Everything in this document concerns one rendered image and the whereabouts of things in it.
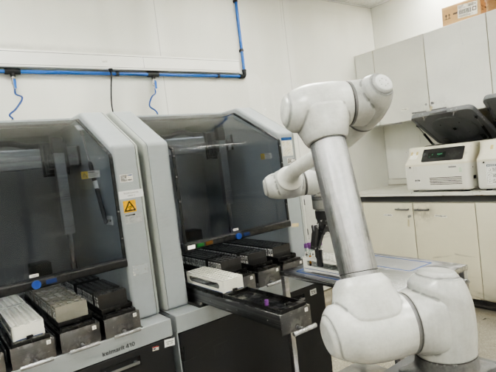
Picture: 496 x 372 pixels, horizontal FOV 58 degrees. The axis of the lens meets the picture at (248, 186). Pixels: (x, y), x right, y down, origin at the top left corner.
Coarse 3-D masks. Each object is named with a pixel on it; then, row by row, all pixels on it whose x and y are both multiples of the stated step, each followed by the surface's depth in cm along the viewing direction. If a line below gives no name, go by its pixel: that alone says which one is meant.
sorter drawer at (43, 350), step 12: (0, 324) 168; (0, 336) 159; (36, 336) 149; (48, 336) 150; (12, 348) 144; (24, 348) 145; (36, 348) 147; (48, 348) 149; (12, 360) 143; (24, 360) 145; (36, 360) 145; (48, 360) 145
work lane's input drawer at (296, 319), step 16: (192, 288) 190; (240, 288) 177; (208, 304) 180; (224, 304) 170; (240, 304) 161; (256, 304) 155; (272, 304) 157; (288, 304) 149; (304, 304) 151; (256, 320) 154; (272, 320) 147; (288, 320) 146; (304, 320) 150
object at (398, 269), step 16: (384, 256) 198; (400, 256) 195; (288, 272) 191; (304, 272) 187; (384, 272) 173; (400, 272) 170; (464, 272) 169; (288, 288) 194; (400, 288) 152; (288, 336) 196; (352, 368) 211; (368, 368) 209; (384, 368) 208
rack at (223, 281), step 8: (192, 272) 193; (200, 272) 191; (208, 272) 189; (216, 272) 187; (224, 272) 186; (232, 272) 184; (192, 280) 194; (200, 280) 193; (208, 280) 191; (216, 280) 176; (224, 280) 173; (232, 280) 175; (240, 280) 178; (208, 288) 182; (216, 288) 177; (224, 288) 173; (232, 288) 175
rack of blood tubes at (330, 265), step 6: (324, 252) 192; (306, 258) 188; (312, 258) 185; (324, 258) 181; (330, 258) 180; (306, 264) 188; (324, 264) 188; (330, 264) 185; (336, 264) 174; (306, 270) 189; (312, 270) 185; (324, 270) 180; (330, 270) 177; (336, 270) 182; (336, 276) 175
